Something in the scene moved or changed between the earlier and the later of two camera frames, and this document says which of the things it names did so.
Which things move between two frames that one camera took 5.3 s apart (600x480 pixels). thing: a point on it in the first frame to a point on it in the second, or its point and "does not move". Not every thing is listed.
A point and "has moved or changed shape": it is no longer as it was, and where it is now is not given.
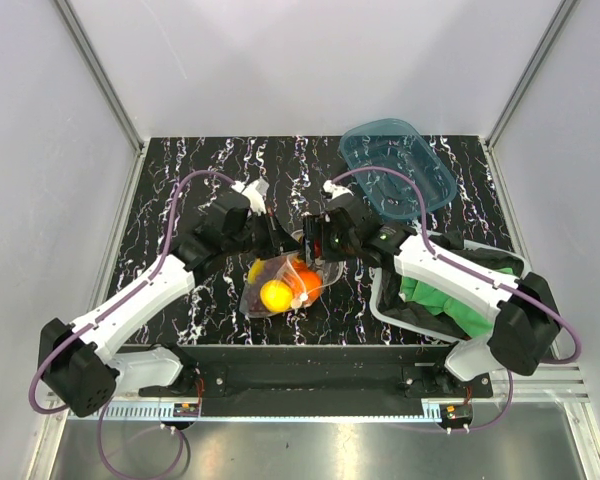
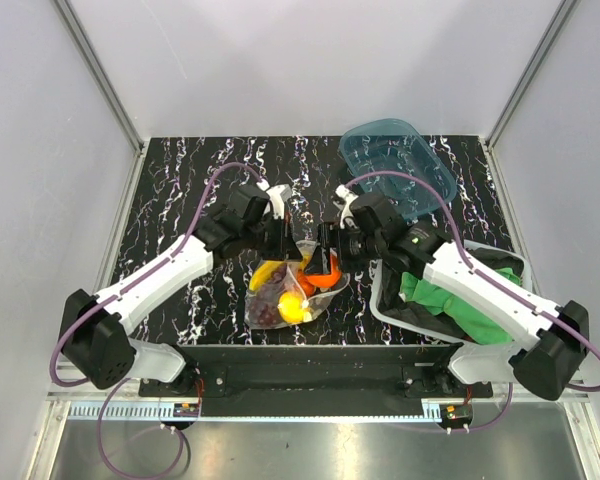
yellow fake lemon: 276,295 to 291,309
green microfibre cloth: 477,318 does not move
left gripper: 279,239 does not move
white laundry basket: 375,310 does not move
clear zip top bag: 283,282 has moved or changed shape
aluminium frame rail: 140,146 does not move
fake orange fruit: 310,284 has moved or changed shape
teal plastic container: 398,145 does not move
